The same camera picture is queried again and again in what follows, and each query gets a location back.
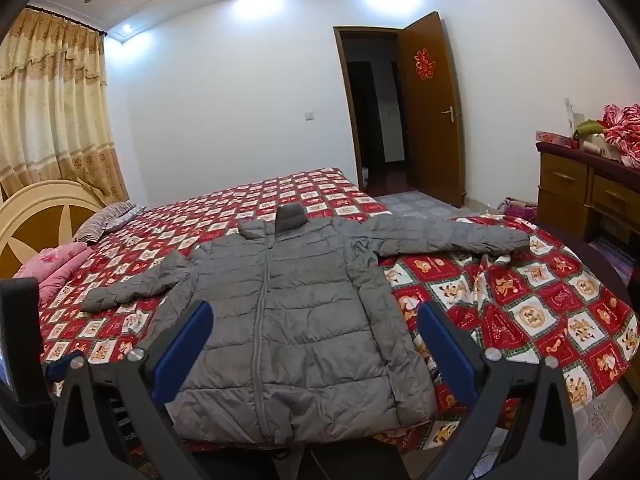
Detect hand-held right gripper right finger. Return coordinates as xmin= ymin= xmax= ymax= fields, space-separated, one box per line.
xmin=416 ymin=301 xmax=588 ymax=480

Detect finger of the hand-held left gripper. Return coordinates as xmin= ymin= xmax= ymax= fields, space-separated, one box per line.
xmin=46 ymin=357 xmax=71 ymax=382

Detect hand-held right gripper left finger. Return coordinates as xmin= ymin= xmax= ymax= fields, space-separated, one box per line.
xmin=49 ymin=300 xmax=215 ymax=480

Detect grey puffer jacket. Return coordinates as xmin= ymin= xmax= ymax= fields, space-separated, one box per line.
xmin=80 ymin=204 xmax=531 ymax=445

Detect pink quilt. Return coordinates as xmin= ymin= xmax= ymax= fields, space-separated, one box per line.
xmin=11 ymin=241 xmax=95 ymax=306

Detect cream wooden bed headboard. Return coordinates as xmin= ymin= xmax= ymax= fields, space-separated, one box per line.
xmin=0 ymin=180 xmax=108 ymax=281

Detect red bear printed blanket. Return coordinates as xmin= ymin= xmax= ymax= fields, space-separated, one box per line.
xmin=37 ymin=167 xmax=640 ymax=453

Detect striped pillow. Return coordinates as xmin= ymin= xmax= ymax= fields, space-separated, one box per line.
xmin=72 ymin=201 xmax=148 ymax=245

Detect pink bundle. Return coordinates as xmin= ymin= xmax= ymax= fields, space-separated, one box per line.
xmin=497 ymin=196 xmax=538 ymax=221

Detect dark maroon bed base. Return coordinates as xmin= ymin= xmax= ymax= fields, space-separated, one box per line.
xmin=537 ymin=220 xmax=640 ymax=321

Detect wooden dresser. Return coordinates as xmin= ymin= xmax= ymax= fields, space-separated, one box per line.
xmin=536 ymin=141 xmax=640 ymax=256

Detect brown wooden door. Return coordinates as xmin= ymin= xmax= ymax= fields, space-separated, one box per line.
xmin=398 ymin=11 xmax=467 ymax=208

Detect beige patterned curtain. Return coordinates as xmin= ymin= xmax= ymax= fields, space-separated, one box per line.
xmin=0 ymin=7 xmax=130 ymax=206

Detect flat pink box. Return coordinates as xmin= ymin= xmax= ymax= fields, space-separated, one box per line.
xmin=535 ymin=130 xmax=581 ymax=150

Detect green cloth item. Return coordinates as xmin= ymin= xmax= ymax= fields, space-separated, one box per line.
xmin=572 ymin=119 xmax=608 ymax=141

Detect white paper sheet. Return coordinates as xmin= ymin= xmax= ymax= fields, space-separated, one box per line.
xmin=564 ymin=97 xmax=583 ymax=131

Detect red paper door decoration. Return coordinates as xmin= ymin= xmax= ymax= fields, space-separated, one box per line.
xmin=413 ymin=49 xmax=434 ymax=81

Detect red patterned cloth pile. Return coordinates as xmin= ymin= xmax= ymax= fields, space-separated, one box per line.
xmin=600 ymin=104 xmax=640 ymax=168

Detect dark curtain rod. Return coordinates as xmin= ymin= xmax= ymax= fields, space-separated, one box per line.
xmin=25 ymin=5 xmax=108 ymax=37

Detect brown door frame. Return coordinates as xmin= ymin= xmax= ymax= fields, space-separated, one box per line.
xmin=333 ymin=26 xmax=416 ymax=192

